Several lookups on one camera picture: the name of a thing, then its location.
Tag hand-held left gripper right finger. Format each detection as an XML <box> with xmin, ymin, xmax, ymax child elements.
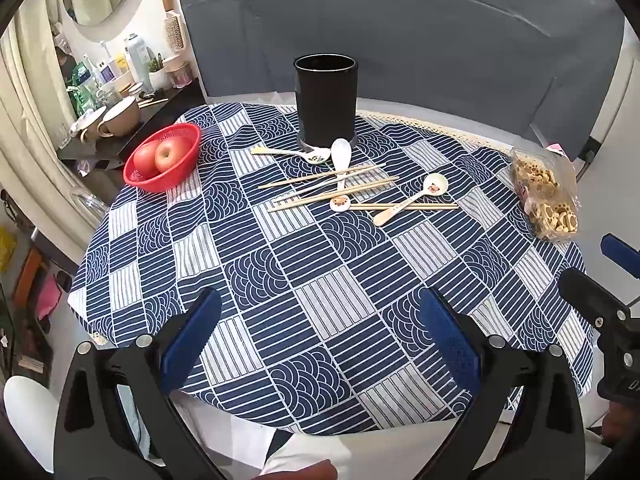
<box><xmin>419</xmin><ymin>287</ymin><xmax>586</xmax><ymax>480</ymax></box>

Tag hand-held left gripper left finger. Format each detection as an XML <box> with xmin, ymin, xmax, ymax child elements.
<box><xmin>52</xmin><ymin>287</ymin><xmax>226</xmax><ymax>480</ymax></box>

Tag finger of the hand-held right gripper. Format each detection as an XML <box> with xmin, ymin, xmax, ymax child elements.
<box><xmin>557</xmin><ymin>267</ymin><xmax>640</xmax><ymax>333</ymax></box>
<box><xmin>600</xmin><ymin>232</ymin><xmax>640</xmax><ymax>281</ymax></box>

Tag wooden chopstick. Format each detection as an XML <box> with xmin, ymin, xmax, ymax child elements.
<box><xmin>258</xmin><ymin>162</ymin><xmax>387</xmax><ymax>190</ymax></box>
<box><xmin>267</xmin><ymin>177</ymin><xmax>399</xmax><ymax>212</ymax></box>
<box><xmin>287</xmin><ymin>167</ymin><xmax>376</xmax><ymax>198</ymax></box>
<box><xmin>348</xmin><ymin>203</ymin><xmax>459</xmax><ymax>210</ymax></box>

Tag white spoon with printed bowl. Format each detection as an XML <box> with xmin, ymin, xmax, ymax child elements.
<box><xmin>372</xmin><ymin>172</ymin><xmax>449</xmax><ymax>227</ymax></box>

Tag cream handled ceramic spoon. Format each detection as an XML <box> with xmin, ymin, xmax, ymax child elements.
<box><xmin>250</xmin><ymin>146</ymin><xmax>332</xmax><ymax>165</ymax></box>

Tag large white ceramic spoon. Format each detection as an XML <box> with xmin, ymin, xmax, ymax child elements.
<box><xmin>328</xmin><ymin>138</ymin><xmax>352</xmax><ymax>212</ymax></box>

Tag black utensil holder cup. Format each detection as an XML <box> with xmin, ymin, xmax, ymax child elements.
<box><xmin>293</xmin><ymin>53</ymin><xmax>359</xmax><ymax>147</ymax></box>

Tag clear bag of cookies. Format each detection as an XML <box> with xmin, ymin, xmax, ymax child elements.
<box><xmin>509</xmin><ymin>146</ymin><xmax>581</xmax><ymax>242</ymax></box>

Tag blue white patterned tablecloth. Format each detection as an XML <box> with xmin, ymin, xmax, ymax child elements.
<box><xmin>67</xmin><ymin>102</ymin><xmax>596</xmax><ymax>436</ymax></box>

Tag person's white clothing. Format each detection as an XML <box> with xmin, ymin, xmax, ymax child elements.
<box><xmin>260</xmin><ymin>432</ymin><xmax>351</xmax><ymax>480</ymax></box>

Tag red plastic basket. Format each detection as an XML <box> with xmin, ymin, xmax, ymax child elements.
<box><xmin>123</xmin><ymin>122</ymin><xmax>203</xmax><ymax>194</ymax></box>

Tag clear glass jar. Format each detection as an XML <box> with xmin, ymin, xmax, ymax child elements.
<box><xmin>75</xmin><ymin>187</ymin><xmax>108</xmax><ymax>217</ymax></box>

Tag white rounded object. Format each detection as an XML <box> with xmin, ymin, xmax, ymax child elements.
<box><xmin>4</xmin><ymin>375</ymin><xmax>66</xmax><ymax>476</ymax></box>

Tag red apple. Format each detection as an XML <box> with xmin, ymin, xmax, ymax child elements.
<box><xmin>154</xmin><ymin>139</ymin><xmax>193</xmax><ymax>173</ymax></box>
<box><xmin>132</xmin><ymin>142</ymin><xmax>160</xmax><ymax>179</ymax></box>

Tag paper cups on counter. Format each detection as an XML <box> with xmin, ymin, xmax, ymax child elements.
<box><xmin>97</xmin><ymin>96</ymin><xmax>142</xmax><ymax>137</ymax></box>

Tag pink jar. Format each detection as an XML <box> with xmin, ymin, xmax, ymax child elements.
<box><xmin>167</xmin><ymin>62</ymin><xmax>193</xmax><ymax>89</ymax></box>

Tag small potted plant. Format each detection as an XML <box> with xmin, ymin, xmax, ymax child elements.
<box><xmin>147</xmin><ymin>57</ymin><xmax>167</xmax><ymax>92</ymax></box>

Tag green water bottle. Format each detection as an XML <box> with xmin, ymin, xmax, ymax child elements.
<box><xmin>67</xmin><ymin>62</ymin><xmax>98</xmax><ymax>111</ymax></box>

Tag purple label bottle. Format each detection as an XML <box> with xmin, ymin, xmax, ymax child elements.
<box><xmin>98</xmin><ymin>42</ymin><xmax>116</xmax><ymax>86</ymax></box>

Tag white plastic bottle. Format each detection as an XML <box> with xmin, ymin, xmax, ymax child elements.
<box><xmin>125</xmin><ymin>33</ymin><xmax>150</xmax><ymax>83</ymax></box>

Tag grey fabric backdrop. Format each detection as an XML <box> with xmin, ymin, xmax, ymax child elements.
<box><xmin>170</xmin><ymin>0</ymin><xmax>628</xmax><ymax>153</ymax></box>

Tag cream curtain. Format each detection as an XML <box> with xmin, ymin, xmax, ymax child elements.
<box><xmin>0</xmin><ymin>0</ymin><xmax>108</xmax><ymax>261</ymax></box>

